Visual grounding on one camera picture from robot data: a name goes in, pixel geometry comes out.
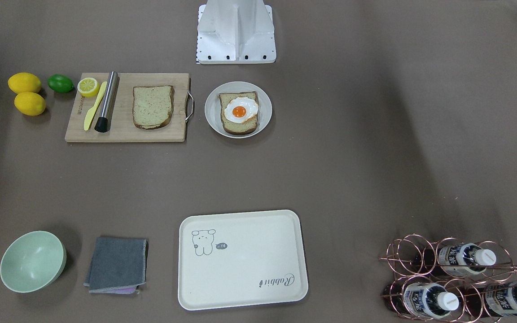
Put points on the steel muddler black tip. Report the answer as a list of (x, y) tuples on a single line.
[(103, 123)]

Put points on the fried egg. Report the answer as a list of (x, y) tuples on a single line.
[(240, 110)]

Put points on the mint green bowl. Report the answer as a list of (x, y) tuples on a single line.
[(32, 262)]

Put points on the wooden cutting board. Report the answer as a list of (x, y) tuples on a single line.
[(121, 126)]

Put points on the green lime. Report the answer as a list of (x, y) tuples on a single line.
[(60, 83)]

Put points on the yellow lemon lower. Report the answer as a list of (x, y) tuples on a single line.
[(30, 103)]

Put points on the copper wire bottle rack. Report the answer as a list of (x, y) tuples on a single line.
[(413, 259)]

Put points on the halved lemon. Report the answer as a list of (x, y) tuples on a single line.
[(88, 87)]

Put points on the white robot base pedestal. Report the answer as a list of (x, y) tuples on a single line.
[(235, 32)]

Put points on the yellow plastic knife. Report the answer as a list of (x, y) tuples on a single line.
[(91, 112)]

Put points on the plain bread slice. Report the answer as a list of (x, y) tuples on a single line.
[(153, 107)]

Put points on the yellow lemon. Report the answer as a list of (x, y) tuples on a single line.
[(30, 103), (24, 82)]

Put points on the tea bottle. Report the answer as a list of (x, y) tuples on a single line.
[(467, 259), (501, 300), (429, 300)]

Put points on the white round plate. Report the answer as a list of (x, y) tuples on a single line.
[(212, 107)]

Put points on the grey folded cloth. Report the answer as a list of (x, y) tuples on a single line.
[(118, 265)]

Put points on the tea bottle upper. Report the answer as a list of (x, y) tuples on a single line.
[(467, 259)]

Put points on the bread slice under egg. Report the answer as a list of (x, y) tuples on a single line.
[(238, 128)]

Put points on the yellow lemon upper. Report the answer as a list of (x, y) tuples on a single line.
[(24, 82)]

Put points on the cream rabbit tray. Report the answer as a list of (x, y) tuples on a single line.
[(241, 259)]

